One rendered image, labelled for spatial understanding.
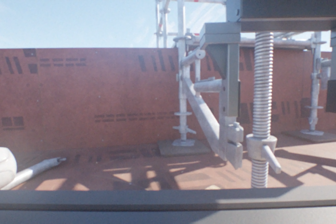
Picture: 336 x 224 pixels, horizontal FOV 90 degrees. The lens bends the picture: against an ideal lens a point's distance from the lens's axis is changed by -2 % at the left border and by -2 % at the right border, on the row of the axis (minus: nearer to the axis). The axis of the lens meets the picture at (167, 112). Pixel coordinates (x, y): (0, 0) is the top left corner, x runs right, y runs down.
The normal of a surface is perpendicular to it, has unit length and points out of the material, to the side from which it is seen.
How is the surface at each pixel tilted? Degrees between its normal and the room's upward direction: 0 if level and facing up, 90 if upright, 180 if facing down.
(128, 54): 90
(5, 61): 90
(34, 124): 90
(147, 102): 90
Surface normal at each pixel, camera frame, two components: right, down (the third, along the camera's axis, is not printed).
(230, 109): -0.02, 0.12
